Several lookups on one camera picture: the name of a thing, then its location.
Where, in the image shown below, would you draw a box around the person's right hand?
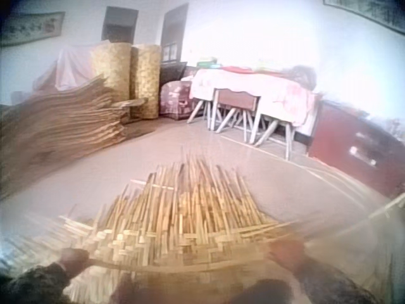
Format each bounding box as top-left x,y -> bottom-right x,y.
268,239 -> 307,277

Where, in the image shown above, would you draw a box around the person's left hand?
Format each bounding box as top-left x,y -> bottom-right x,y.
59,248 -> 90,275

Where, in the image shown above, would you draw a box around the long thin bamboo strip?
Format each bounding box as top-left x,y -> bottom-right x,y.
87,239 -> 306,276

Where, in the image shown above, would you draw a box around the loose bamboo strips on floor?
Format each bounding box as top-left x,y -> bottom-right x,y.
220,134 -> 405,222

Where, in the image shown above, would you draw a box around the half-woven bamboo mat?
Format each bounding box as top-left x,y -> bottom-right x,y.
0,154 -> 306,304

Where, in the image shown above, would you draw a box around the stack of woven bamboo mats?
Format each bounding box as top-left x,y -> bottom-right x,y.
0,75 -> 149,201

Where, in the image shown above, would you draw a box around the dark red cabinet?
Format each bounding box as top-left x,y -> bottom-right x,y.
308,99 -> 405,199

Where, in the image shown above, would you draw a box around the wooden chair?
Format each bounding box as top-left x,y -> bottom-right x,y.
207,87 -> 265,145

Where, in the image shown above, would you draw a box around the table with pink cloth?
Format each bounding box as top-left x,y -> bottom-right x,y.
187,65 -> 319,161

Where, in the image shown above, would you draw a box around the dark bundle of cloth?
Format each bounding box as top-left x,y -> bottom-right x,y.
290,64 -> 318,90

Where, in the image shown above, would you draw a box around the floral covered armchair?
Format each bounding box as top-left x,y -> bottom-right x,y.
158,80 -> 194,122

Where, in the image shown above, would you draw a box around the tall rolled woven mat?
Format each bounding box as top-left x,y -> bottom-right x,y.
90,42 -> 132,104
129,44 -> 163,120

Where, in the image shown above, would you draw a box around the furniture under pale cloth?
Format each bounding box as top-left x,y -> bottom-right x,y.
34,44 -> 99,93

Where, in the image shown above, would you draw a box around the green box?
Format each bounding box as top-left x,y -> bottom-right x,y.
196,56 -> 223,69

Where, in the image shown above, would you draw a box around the dark low cabinet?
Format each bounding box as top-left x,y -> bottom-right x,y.
159,61 -> 188,87

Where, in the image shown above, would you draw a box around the small framed pictures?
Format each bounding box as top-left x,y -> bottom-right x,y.
162,42 -> 178,63

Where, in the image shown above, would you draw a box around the long framed wall picture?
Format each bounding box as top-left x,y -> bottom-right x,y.
0,11 -> 66,48

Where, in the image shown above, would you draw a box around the dark framed wall picture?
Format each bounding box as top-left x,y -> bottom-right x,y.
322,0 -> 405,34

